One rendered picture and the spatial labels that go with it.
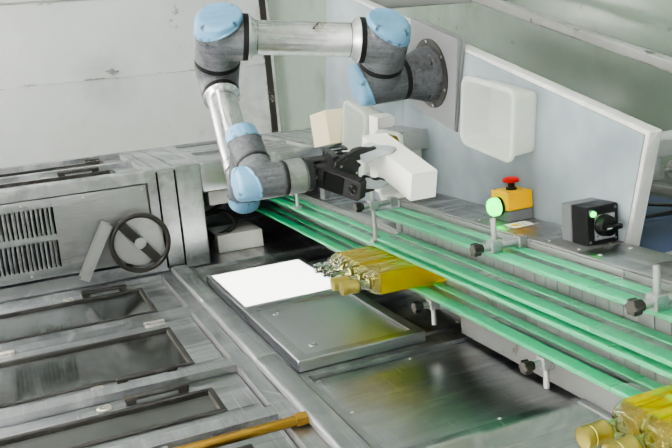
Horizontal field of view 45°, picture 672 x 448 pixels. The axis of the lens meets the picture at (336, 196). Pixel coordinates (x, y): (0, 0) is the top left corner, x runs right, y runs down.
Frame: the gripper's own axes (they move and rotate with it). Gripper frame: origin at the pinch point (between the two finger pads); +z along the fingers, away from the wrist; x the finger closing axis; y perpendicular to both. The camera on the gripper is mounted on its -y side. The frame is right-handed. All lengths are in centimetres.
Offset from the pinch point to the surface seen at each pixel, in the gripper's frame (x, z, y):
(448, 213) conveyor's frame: 20.3, 22.1, 10.3
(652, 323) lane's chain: 10, 21, -59
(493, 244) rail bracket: 11.0, 12.9, -22.4
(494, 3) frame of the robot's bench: -11, 89, 98
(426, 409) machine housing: 41, -6, -32
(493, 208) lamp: 12.3, 24.2, -5.3
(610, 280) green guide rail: 5, 19, -51
